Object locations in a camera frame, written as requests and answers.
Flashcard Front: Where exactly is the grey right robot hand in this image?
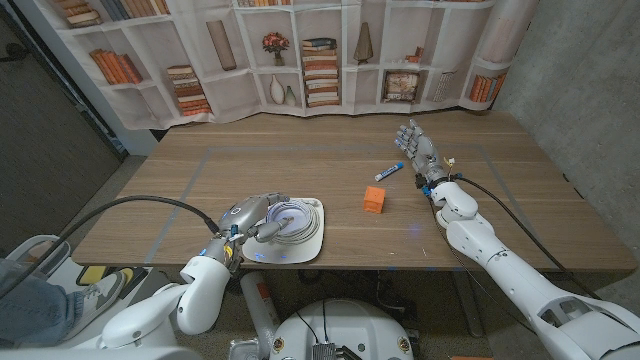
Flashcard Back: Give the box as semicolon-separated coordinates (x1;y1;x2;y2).
394;118;450;186

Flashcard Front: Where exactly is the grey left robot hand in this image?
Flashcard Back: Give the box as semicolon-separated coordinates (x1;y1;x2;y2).
217;192;296;246

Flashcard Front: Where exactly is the white Ethernet cable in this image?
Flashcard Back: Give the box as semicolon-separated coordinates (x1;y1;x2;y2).
264;198;321;246

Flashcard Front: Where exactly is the blue and white marker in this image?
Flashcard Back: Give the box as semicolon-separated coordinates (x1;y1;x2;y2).
374;161;405;182

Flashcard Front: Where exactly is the white square paper plate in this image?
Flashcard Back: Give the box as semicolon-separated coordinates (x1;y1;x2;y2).
241;197;326;265

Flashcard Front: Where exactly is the orange block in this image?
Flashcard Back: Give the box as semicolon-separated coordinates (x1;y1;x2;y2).
362;185;387;215

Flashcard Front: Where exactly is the white cylinder with orange label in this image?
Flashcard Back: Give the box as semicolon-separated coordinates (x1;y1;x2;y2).
239;271;281;346

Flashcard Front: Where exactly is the printed bookshelf backdrop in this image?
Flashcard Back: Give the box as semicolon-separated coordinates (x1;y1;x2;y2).
14;0;541;131

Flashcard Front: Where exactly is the silver foil tray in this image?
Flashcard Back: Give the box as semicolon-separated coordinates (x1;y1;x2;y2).
228;338;266;360

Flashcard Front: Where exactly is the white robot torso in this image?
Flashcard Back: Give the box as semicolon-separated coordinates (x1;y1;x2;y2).
268;298;415;360

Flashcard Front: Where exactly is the white table leg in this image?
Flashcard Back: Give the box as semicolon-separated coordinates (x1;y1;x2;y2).
452;272;484;337

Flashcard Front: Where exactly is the yellow and black floor object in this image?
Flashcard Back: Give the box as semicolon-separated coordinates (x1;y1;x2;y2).
75;264;136;289

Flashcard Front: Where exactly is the white plastic chair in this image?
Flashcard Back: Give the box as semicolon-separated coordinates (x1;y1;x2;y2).
4;234;71;274

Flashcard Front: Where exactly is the dark grey partition panel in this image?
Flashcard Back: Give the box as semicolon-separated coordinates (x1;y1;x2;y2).
0;9;124;256

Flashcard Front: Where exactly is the person in blue jeans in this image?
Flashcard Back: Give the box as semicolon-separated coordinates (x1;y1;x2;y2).
0;259;126;346

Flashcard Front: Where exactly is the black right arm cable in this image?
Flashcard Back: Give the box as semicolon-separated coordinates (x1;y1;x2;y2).
452;174;601;301

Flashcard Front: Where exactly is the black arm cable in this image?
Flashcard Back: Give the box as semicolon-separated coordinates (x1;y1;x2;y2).
452;174;601;301
0;194;221;301

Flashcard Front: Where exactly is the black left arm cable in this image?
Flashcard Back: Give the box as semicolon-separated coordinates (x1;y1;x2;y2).
0;194;221;301

